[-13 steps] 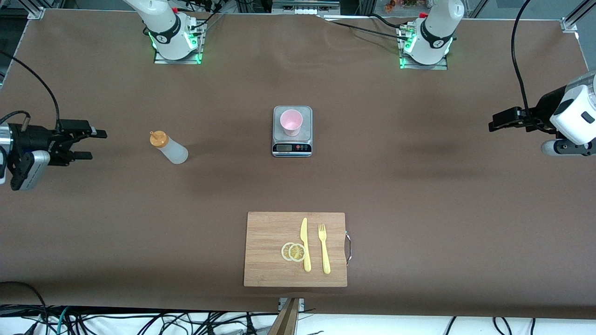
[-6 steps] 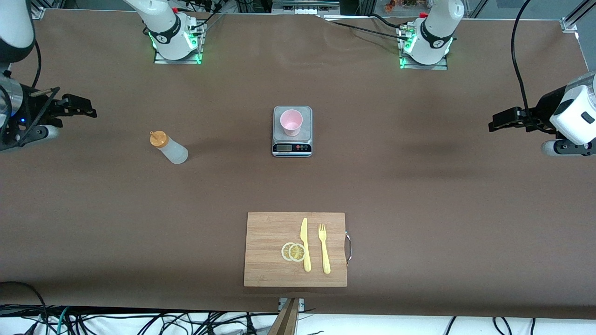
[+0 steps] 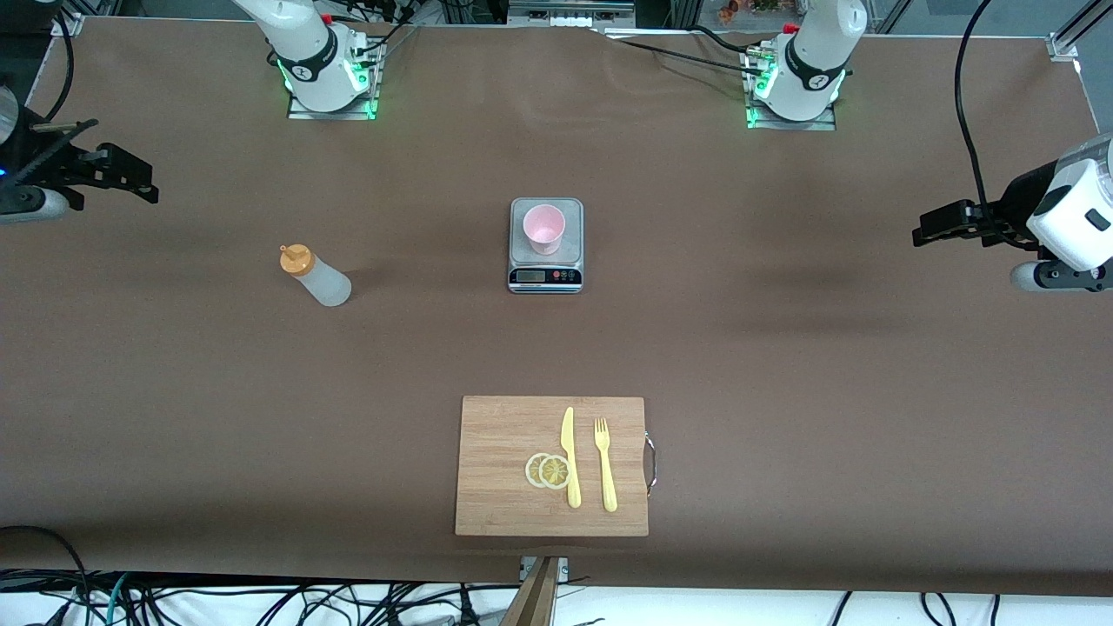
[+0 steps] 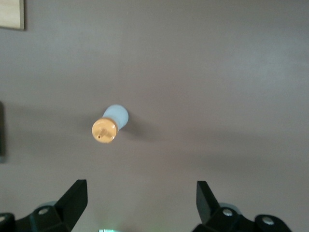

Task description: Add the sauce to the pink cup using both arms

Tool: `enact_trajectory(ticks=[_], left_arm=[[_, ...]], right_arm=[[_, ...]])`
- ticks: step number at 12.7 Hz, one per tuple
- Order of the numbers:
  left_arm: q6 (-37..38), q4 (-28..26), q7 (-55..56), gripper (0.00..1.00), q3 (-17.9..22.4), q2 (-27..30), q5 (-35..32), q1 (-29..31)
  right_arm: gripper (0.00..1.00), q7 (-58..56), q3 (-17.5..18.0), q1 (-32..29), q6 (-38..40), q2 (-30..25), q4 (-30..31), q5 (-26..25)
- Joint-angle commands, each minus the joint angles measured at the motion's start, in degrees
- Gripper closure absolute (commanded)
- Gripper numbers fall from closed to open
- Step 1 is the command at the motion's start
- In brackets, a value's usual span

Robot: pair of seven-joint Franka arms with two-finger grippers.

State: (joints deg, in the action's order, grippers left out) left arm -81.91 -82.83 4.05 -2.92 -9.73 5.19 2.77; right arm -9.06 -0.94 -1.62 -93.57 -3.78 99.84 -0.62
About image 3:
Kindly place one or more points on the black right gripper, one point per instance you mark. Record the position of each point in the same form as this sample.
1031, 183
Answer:
42, 171

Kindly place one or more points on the clear sauce bottle orange cap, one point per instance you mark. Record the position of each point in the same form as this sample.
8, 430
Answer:
326, 283

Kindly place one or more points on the wooden cutting board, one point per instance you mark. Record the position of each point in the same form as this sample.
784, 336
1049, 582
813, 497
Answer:
504, 452

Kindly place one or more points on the silver kitchen scale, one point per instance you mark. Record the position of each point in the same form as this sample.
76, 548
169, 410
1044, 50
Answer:
545, 276

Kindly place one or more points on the yellow plastic fork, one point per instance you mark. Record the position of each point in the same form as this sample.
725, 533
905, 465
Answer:
606, 474

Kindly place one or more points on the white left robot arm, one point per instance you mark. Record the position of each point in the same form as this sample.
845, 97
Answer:
1078, 213

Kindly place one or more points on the wooden post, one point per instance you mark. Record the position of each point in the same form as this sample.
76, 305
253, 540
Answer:
535, 600

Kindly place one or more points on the lemon slice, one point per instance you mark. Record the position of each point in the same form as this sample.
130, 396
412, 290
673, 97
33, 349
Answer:
554, 472
531, 470

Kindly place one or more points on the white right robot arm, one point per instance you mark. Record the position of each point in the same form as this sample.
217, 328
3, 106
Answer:
304, 43

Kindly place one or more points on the white power strip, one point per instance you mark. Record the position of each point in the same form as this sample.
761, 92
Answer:
569, 19

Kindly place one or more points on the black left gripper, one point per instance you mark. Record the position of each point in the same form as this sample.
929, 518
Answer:
1014, 205

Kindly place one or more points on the metal table bracket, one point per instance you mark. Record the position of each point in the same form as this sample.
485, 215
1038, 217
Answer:
563, 569

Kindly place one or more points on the pink cup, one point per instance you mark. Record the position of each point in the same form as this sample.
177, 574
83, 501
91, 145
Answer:
544, 228

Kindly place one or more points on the yellow plastic knife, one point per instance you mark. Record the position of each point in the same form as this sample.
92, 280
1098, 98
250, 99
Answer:
569, 435

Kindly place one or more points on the aluminium frame profile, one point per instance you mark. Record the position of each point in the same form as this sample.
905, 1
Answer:
1063, 45
68, 24

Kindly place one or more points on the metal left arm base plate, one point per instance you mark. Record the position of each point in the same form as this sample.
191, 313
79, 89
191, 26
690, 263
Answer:
791, 125

